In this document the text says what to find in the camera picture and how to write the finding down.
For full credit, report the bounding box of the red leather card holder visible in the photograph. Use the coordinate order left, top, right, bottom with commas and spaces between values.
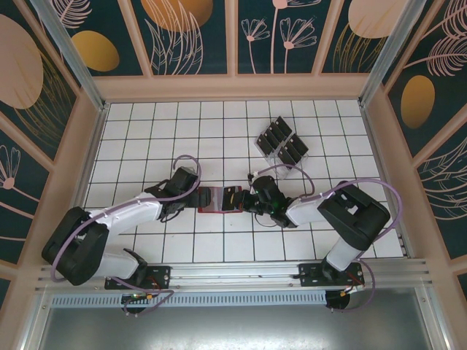
196, 184, 244, 215

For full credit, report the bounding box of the tray of black parts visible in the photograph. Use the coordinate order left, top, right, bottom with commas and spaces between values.
255, 115, 310, 180

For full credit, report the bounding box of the steel sheet panel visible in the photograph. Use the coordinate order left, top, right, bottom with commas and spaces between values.
21, 287, 449, 350

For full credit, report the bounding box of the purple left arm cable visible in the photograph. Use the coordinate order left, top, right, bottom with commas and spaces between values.
49, 155, 204, 319

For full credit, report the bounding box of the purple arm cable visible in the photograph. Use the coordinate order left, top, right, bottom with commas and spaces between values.
49, 155, 204, 319
255, 163, 401, 314

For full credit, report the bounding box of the aluminium mounting rail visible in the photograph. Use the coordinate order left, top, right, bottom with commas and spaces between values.
35, 257, 436, 292

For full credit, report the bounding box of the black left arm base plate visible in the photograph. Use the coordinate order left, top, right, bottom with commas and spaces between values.
104, 265, 171, 291

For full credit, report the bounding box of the grey slotted cable duct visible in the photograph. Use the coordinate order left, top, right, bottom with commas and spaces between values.
50, 290, 328, 308

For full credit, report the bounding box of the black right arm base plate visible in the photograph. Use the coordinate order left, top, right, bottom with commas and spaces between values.
298, 262, 365, 289

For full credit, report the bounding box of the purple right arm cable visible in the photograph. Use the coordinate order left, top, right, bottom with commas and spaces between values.
255, 163, 401, 314

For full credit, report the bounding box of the aluminium frame post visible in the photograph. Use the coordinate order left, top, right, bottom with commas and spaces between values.
359, 0, 428, 107
31, 0, 107, 114

